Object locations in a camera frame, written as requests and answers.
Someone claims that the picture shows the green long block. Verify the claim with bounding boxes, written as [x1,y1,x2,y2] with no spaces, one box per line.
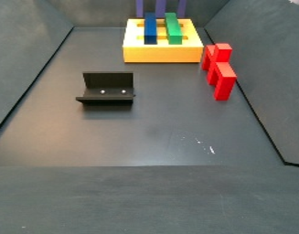
[164,13,183,45]

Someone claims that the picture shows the yellow slotted board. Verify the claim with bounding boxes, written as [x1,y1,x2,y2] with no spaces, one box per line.
[122,19,204,63]

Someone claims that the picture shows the black angle bracket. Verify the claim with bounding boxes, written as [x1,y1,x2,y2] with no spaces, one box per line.
[76,71,135,104]

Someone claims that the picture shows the blue long block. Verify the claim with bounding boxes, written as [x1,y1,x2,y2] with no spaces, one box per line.
[144,13,158,45]

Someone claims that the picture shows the red comb-shaped block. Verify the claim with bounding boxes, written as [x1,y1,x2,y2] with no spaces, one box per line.
[202,43,237,101]

